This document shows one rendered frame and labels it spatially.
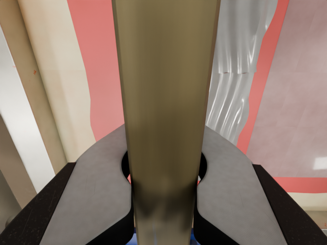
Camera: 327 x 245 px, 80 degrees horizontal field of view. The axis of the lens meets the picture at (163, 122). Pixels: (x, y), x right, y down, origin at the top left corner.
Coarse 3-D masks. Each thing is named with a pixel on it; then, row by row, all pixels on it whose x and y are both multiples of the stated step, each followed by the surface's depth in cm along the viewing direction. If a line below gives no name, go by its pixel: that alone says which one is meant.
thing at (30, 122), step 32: (0, 0) 18; (0, 32) 18; (0, 64) 19; (32, 64) 22; (0, 96) 21; (32, 96) 22; (32, 128) 23; (32, 160) 26; (64, 160) 29; (192, 224) 33; (320, 224) 34
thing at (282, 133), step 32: (96, 96) 25; (256, 96) 25; (288, 96) 25; (320, 96) 25; (96, 128) 27; (256, 128) 27; (288, 128) 27; (320, 128) 27; (256, 160) 30; (288, 160) 30; (320, 160) 30; (320, 192) 34
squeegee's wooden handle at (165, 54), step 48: (144, 0) 5; (192, 0) 5; (144, 48) 5; (192, 48) 5; (144, 96) 6; (192, 96) 6; (144, 144) 7; (192, 144) 7; (144, 192) 8; (192, 192) 9; (144, 240) 10
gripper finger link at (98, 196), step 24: (96, 144) 10; (120, 144) 10; (96, 168) 9; (120, 168) 9; (72, 192) 7; (96, 192) 7; (120, 192) 7; (72, 216) 7; (96, 216) 7; (120, 216) 7; (48, 240) 6; (72, 240) 6; (96, 240) 6; (120, 240) 7
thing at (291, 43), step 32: (96, 0) 20; (288, 0) 20; (320, 0) 20; (96, 32) 21; (288, 32) 21; (320, 32) 21; (96, 64) 23; (256, 64) 23; (288, 64) 23; (320, 64) 23
